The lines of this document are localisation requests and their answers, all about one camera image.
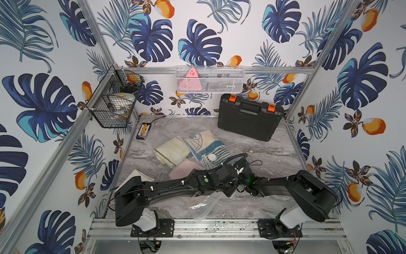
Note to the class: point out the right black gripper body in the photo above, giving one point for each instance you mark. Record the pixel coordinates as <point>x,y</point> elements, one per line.
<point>243,183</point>

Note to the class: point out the pink towel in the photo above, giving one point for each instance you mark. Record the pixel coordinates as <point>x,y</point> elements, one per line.
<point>184,169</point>

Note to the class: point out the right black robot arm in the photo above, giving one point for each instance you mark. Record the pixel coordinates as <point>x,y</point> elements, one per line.
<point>314,200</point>

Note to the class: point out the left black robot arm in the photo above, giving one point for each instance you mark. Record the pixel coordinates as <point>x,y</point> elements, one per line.
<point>134,195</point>

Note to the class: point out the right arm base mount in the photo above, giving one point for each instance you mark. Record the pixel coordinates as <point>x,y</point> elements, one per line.
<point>273,229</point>

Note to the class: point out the white round bag valve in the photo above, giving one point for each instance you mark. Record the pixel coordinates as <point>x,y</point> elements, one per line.
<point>212,157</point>

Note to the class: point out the blue white patterned towel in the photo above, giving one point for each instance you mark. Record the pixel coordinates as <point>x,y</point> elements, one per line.
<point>203,143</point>

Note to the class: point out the pink triangular object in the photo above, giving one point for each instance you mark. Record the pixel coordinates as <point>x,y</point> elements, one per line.
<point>190,83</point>

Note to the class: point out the black white striped towel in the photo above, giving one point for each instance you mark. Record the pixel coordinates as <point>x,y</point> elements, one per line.
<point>222,155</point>

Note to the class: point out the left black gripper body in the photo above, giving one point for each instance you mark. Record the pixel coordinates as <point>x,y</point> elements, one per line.
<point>231,188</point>

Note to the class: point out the black wire basket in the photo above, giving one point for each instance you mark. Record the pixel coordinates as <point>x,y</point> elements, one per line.
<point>115,99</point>

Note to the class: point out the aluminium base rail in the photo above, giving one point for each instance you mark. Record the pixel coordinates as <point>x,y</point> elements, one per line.
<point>216,229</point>

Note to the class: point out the black plastic tool case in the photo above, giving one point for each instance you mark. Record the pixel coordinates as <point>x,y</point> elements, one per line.
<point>251,119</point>

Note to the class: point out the cream striped towel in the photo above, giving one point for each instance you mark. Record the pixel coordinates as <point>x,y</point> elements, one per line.
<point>173,152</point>

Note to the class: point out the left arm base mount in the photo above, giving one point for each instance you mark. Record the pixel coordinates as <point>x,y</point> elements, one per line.
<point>153,228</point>

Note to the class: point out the clear plastic vacuum bag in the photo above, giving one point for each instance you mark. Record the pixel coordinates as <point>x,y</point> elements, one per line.
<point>201,165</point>

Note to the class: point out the clear mesh wall tray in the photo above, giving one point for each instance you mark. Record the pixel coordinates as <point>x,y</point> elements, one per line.
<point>216,80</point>

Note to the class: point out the small black battery box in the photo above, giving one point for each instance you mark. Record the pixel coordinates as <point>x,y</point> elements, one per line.
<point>143,131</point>

